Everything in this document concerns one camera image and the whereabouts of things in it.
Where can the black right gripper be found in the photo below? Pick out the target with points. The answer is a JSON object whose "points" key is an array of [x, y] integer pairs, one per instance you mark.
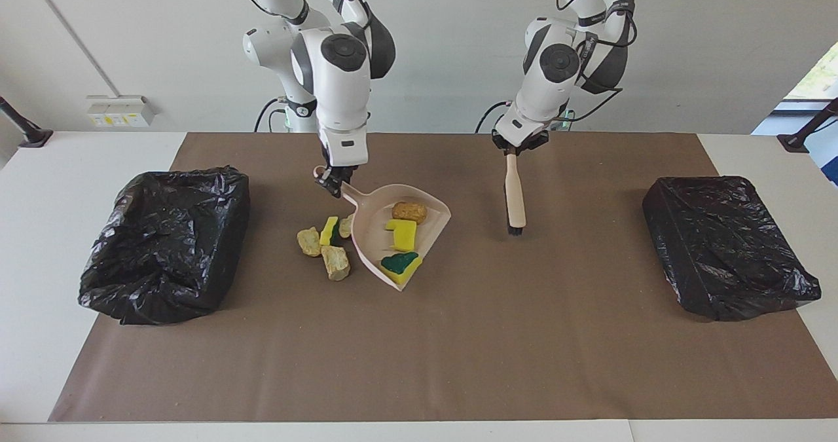
{"points": [[342, 172]]}

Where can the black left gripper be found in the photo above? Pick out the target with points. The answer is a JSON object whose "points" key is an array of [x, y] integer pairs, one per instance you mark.
{"points": [[517, 150]]}

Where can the beige sponge chunk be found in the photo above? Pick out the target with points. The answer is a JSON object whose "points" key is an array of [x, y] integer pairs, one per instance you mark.
{"points": [[345, 227], [309, 242], [336, 264]]}

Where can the small yellow green sponge strip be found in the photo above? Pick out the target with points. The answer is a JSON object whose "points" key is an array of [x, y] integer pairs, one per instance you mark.
{"points": [[328, 231]]}

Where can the beige hand brush black bristles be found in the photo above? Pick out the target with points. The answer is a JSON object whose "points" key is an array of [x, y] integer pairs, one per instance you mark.
{"points": [[515, 200]]}

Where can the beige plastic dustpan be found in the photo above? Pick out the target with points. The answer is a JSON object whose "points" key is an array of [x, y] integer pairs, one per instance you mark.
{"points": [[373, 232]]}

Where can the brown cork-like sponge lump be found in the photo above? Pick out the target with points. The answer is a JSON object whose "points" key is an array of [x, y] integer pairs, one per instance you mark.
{"points": [[409, 213]]}

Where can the yellow sponge piece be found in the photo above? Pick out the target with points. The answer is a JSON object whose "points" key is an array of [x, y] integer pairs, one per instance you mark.
{"points": [[404, 236]]}

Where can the yellow sponge green scouring pad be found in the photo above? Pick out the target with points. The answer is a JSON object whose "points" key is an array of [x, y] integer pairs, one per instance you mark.
{"points": [[400, 266]]}

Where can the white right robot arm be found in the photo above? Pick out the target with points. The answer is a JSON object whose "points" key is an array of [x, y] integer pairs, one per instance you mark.
{"points": [[340, 88]]}

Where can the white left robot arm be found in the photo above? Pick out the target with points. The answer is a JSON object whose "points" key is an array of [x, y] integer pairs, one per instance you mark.
{"points": [[556, 82]]}

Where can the black bag-lined trash bin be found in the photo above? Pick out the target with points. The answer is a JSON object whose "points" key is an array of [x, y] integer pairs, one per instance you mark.
{"points": [[720, 245], [163, 252]]}

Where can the brown paper table mat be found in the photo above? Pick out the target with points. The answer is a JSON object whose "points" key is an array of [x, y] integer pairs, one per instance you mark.
{"points": [[524, 363]]}

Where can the white wall socket box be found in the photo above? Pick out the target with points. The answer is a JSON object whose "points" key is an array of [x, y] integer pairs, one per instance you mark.
{"points": [[121, 111]]}

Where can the black camera stand foot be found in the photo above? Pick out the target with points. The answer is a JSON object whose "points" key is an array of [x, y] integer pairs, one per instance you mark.
{"points": [[802, 139], [29, 133]]}

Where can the window with dark frame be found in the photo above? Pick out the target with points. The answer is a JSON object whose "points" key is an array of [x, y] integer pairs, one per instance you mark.
{"points": [[821, 75]]}

